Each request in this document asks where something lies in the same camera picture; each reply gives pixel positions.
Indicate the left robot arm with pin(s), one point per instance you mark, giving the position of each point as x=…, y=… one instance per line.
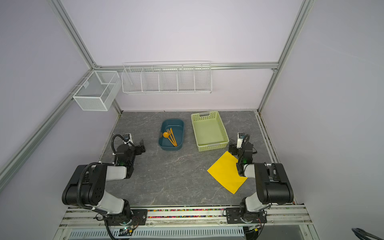
x=86, y=188

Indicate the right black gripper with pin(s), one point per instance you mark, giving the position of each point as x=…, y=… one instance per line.
x=233, y=149

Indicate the orange plastic spoon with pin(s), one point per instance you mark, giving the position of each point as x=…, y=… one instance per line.
x=167, y=136

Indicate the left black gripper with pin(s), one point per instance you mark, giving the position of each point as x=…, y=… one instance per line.
x=139, y=148

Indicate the dark teal plastic tray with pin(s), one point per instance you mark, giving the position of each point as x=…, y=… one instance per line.
x=178, y=129

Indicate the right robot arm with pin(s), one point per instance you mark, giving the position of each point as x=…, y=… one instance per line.
x=272, y=187

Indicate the light green plastic basket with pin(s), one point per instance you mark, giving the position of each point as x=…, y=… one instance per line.
x=209, y=131

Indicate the orange plastic fork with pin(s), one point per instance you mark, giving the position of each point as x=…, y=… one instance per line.
x=168, y=130

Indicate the yellow paper napkin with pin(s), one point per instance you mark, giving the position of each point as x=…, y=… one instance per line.
x=225, y=172

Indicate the long white wire rack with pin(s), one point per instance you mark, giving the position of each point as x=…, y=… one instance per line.
x=167, y=77

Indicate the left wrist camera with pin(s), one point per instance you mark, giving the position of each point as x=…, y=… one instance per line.
x=128, y=139

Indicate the small white mesh basket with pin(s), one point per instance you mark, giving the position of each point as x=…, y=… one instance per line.
x=98, y=91

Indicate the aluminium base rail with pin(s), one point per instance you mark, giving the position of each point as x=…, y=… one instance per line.
x=183, y=223

